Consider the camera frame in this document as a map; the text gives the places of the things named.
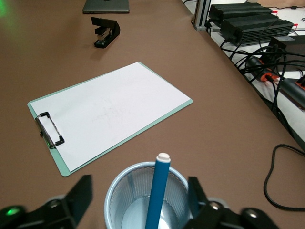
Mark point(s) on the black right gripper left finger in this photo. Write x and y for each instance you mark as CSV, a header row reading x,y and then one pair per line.
x,y
59,212

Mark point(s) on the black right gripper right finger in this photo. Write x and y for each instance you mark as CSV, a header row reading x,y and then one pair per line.
x,y
214,217

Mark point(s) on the blue marker with white end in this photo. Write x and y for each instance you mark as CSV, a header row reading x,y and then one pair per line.
x,y
157,190

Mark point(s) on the silver laptop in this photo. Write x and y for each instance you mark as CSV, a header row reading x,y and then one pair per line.
x,y
106,6

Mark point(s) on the mint green clipboard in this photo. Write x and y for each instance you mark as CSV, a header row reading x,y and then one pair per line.
x,y
63,170

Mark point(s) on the light blue mesh pen cup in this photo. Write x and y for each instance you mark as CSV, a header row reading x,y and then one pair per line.
x,y
133,181

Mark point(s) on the white blank paper sheet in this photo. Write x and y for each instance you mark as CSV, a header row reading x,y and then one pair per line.
x,y
107,107

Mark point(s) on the black orange power plug strip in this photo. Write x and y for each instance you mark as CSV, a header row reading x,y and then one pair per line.
x,y
262,70

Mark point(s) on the black electronics box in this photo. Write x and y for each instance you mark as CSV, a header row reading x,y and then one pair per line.
x,y
288,44

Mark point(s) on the black stapler with orange tip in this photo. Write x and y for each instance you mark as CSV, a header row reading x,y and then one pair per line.
x,y
110,28

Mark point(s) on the black power brick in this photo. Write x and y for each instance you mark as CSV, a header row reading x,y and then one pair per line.
x,y
257,29
240,12

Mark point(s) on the aluminium camera mount post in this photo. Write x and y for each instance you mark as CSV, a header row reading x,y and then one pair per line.
x,y
202,14

